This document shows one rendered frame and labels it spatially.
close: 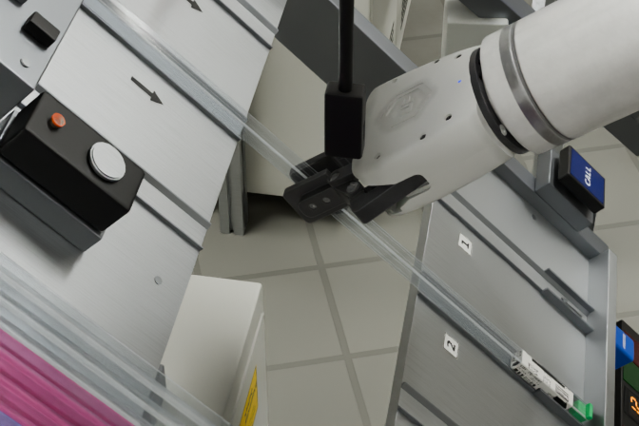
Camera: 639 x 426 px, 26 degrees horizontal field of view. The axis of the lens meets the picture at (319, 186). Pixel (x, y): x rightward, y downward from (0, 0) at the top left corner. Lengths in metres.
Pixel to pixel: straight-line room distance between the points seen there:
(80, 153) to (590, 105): 0.31
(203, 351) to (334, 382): 0.81
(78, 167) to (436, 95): 0.26
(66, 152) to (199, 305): 0.59
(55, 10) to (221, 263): 1.50
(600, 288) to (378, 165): 0.38
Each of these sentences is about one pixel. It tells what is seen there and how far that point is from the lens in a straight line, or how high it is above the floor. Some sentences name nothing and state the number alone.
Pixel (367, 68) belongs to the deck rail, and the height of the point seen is 0.90.
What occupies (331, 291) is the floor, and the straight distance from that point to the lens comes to 2.22.
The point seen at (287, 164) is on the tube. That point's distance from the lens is 0.96.
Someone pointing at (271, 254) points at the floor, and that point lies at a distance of 2.28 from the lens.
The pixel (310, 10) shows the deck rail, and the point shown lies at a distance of 1.12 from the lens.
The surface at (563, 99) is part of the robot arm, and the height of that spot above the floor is 1.06.
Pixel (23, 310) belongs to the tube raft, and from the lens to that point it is 0.74.
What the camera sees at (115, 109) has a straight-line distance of 0.88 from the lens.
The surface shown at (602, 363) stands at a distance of 1.15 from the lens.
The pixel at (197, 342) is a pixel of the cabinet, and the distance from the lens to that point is 1.30.
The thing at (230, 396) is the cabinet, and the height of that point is 0.62.
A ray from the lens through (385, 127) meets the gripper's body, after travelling 0.91.
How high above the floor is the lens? 1.57
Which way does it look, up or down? 41 degrees down
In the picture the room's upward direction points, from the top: straight up
